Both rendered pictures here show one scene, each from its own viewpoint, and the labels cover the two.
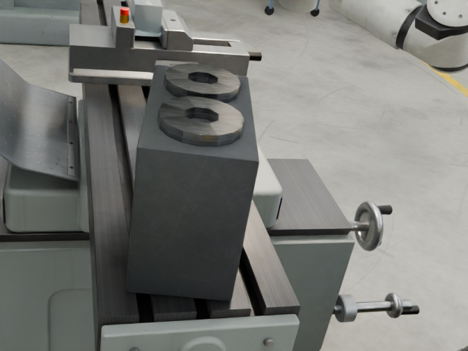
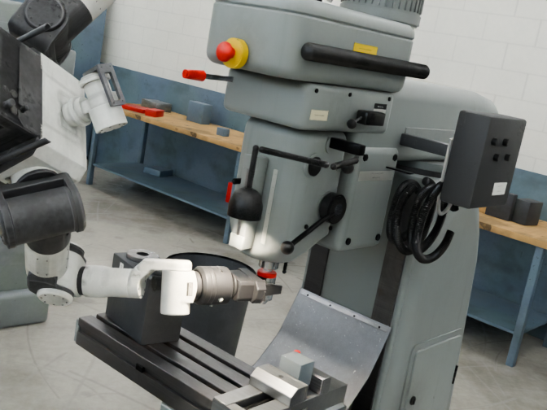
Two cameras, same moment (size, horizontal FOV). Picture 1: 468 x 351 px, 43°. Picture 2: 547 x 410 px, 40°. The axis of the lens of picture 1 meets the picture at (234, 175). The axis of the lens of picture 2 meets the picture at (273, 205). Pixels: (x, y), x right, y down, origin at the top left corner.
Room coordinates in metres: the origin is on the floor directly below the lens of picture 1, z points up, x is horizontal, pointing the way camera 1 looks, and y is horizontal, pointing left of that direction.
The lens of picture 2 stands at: (2.44, -0.75, 1.80)
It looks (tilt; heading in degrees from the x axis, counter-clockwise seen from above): 12 degrees down; 148
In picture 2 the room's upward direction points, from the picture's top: 10 degrees clockwise
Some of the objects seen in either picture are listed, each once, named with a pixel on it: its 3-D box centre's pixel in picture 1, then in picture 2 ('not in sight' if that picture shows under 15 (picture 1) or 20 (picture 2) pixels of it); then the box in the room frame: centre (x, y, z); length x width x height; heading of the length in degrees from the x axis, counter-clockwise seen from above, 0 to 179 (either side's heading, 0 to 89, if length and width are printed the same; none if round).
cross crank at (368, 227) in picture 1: (354, 226); not in sight; (1.16, -0.30, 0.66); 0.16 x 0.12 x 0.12; 108
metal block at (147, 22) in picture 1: (145, 16); (295, 369); (1.13, 0.22, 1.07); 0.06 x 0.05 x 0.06; 19
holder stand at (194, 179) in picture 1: (192, 171); (146, 294); (0.61, 0.05, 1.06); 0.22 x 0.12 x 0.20; 7
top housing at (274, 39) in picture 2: not in sight; (313, 42); (1.00, 0.19, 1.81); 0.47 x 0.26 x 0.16; 108
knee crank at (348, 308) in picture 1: (377, 306); not in sight; (1.04, -0.37, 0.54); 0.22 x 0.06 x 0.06; 108
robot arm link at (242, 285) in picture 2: not in sight; (230, 286); (1.00, 0.09, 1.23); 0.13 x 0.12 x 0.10; 0
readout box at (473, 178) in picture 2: not in sight; (486, 159); (1.23, 0.57, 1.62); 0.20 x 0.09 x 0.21; 108
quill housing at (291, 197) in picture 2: not in sight; (283, 189); (1.00, 0.18, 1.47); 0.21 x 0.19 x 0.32; 18
